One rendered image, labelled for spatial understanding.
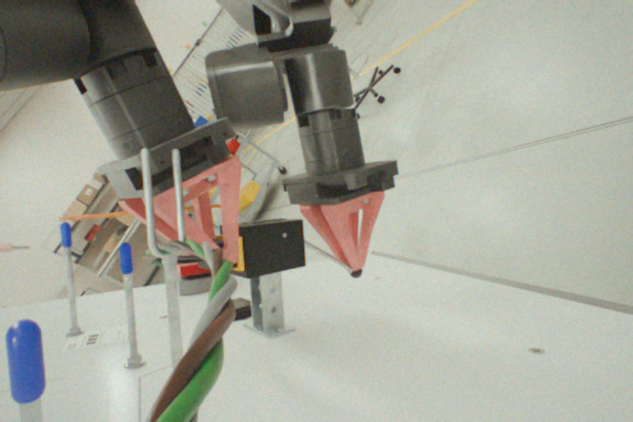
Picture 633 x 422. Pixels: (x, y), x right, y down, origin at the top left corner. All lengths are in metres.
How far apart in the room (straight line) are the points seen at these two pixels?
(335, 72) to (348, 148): 0.07
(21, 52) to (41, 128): 8.39
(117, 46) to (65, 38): 0.04
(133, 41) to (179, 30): 9.32
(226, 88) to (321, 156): 0.10
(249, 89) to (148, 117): 0.11
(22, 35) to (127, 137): 0.08
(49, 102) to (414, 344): 8.57
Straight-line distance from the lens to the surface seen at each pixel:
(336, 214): 0.36
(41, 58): 0.25
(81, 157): 8.50
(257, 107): 0.36
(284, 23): 0.41
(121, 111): 0.29
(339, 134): 0.37
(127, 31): 0.30
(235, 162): 0.29
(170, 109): 0.29
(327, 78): 0.37
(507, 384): 0.27
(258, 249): 0.32
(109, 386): 0.31
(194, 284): 0.51
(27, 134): 8.61
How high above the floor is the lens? 1.23
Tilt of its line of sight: 22 degrees down
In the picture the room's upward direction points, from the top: 55 degrees counter-clockwise
